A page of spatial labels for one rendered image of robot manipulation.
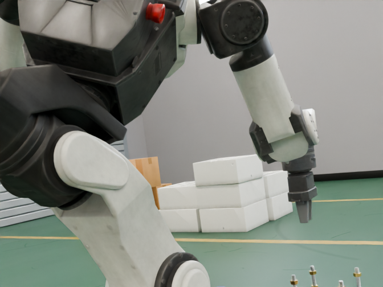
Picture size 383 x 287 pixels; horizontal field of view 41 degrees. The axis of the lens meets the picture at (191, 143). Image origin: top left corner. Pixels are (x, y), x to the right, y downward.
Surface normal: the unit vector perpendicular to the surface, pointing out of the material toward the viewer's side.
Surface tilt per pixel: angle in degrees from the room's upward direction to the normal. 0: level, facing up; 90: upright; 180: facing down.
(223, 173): 90
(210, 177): 90
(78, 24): 73
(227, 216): 90
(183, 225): 90
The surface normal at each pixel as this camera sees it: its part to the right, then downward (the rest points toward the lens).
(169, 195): -0.56, 0.07
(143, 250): 0.79, -0.10
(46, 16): -0.06, -0.28
